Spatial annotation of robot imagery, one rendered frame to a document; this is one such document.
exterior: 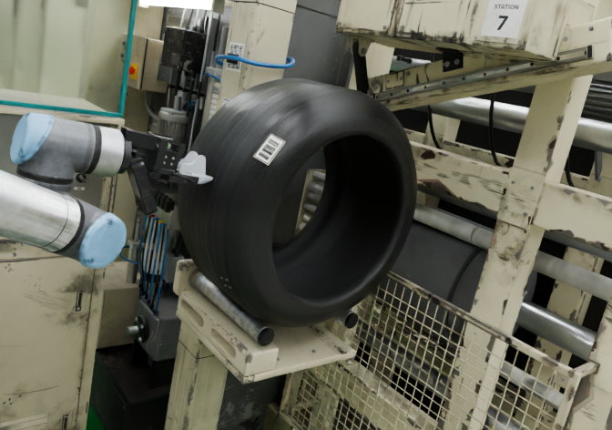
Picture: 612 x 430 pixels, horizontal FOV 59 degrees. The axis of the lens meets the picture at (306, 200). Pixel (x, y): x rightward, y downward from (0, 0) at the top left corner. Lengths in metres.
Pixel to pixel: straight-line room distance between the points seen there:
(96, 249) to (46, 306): 0.93
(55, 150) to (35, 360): 1.03
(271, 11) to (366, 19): 0.26
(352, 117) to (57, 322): 1.13
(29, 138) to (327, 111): 0.57
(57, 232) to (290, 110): 0.53
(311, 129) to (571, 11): 0.63
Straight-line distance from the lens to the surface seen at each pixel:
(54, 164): 1.00
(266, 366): 1.34
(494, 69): 1.42
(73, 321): 1.87
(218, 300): 1.42
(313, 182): 1.84
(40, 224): 0.84
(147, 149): 1.07
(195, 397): 1.80
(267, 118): 1.14
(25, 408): 1.99
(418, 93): 1.54
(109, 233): 0.91
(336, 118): 1.17
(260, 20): 1.49
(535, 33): 1.26
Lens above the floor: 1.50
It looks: 13 degrees down
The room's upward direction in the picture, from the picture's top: 12 degrees clockwise
